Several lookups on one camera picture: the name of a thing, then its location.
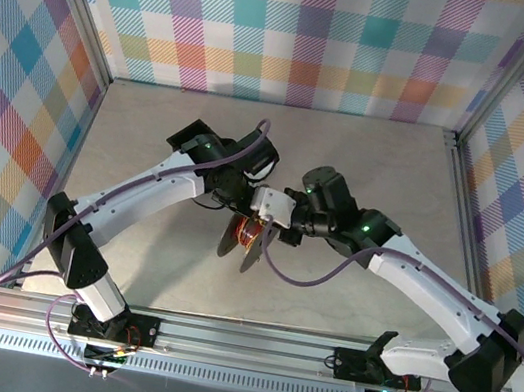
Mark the black cable spool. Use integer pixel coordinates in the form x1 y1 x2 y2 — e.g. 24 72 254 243
213 209 275 278

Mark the thin red wire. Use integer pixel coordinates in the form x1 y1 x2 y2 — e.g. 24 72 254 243
231 215 264 253

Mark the thin yellow wire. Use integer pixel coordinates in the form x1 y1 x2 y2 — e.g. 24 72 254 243
231 216 264 252

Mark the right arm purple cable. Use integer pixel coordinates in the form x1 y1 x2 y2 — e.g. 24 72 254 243
241 214 524 392

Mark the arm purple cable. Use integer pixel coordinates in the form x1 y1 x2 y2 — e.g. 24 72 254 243
241 214 524 392
0 75 274 330

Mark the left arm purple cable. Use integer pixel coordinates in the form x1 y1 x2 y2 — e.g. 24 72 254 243
0 75 274 330

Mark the long aluminium base rail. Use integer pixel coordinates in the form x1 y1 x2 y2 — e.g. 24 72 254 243
0 267 524 392

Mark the aluminium table side rail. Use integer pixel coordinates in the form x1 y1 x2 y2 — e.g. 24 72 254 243
405 129 524 367
11 66 111 298

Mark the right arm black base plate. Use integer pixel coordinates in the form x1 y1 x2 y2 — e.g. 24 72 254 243
329 345 427 392

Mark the slotted white cable duct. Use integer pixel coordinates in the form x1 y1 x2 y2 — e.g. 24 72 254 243
0 328 363 392

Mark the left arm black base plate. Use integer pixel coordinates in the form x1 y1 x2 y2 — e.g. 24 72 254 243
66 302 164 350

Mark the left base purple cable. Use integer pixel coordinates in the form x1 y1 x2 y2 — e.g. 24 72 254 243
37 290 142 382

